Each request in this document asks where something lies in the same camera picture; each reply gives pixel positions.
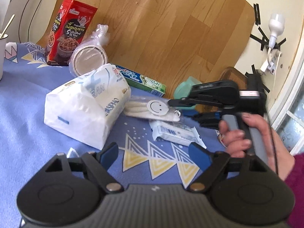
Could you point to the white enamel mug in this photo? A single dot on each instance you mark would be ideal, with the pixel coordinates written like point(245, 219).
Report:
point(3, 40)

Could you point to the toothpaste box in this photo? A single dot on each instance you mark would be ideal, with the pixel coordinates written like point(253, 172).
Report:
point(142, 82)

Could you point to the red cereal box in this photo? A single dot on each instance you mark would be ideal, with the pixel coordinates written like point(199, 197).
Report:
point(67, 32)

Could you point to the white power strip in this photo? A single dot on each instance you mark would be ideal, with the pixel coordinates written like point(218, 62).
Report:
point(276, 27)

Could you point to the smiley face packet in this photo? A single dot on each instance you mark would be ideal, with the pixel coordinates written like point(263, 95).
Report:
point(151, 108)

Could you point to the person right hand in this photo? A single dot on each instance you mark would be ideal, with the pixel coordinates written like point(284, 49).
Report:
point(279, 158)

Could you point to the brown woven chair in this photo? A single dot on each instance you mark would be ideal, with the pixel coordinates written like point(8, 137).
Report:
point(230, 73)

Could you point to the teal plastic mug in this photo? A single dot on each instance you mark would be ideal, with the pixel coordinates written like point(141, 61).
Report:
point(183, 89)

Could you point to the white barcode wipes packet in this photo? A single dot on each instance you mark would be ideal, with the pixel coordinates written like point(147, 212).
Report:
point(177, 133)

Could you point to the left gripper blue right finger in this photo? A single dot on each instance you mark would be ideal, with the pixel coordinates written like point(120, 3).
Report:
point(200, 156)

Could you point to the blue patterned tablecloth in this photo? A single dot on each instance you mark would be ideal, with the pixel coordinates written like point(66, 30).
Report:
point(27, 143)

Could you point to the stack of plastic cups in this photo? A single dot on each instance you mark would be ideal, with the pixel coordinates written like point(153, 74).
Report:
point(90, 54)

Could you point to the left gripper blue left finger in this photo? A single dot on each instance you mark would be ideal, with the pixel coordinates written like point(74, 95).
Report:
point(108, 155)

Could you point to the white tissue pack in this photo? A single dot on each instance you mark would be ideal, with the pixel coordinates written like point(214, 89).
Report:
point(87, 107)

